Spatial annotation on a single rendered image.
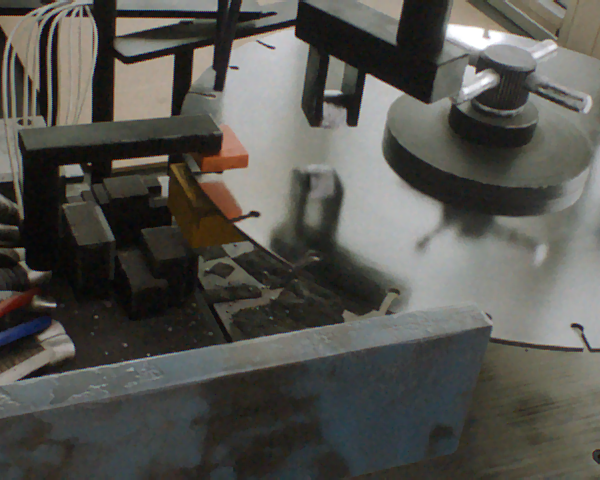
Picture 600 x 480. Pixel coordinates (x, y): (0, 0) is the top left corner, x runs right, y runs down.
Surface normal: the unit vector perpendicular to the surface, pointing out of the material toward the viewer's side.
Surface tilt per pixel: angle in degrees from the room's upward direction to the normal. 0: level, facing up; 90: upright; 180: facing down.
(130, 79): 0
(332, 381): 90
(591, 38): 90
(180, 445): 90
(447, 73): 90
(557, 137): 5
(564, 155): 5
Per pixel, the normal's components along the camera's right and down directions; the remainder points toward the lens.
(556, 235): 0.13, -0.82
